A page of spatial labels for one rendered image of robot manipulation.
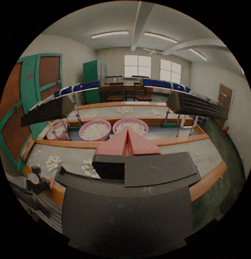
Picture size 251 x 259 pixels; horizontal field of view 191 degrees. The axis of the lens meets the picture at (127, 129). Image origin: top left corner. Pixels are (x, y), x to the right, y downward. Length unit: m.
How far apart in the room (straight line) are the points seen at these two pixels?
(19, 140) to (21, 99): 0.38
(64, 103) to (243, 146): 4.56
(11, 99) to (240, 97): 5.39
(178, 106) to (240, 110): 4.20
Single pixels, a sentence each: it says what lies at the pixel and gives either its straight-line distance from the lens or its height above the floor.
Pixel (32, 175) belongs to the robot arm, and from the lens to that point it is 0.43.
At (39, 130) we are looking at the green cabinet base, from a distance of 1.13.
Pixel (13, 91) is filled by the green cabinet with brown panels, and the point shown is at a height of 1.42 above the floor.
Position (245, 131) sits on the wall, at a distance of 4.31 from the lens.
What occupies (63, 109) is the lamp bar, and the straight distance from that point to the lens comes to 0.30.
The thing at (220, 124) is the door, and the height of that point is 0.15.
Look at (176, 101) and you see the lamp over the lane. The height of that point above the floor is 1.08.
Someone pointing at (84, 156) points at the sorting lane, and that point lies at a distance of 0.55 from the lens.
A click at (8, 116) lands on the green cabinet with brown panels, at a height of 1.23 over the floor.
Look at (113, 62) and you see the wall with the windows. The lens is 5.36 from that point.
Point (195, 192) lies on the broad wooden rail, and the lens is 0.51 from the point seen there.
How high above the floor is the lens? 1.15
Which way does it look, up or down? 37 degrees down
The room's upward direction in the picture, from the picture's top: straight up
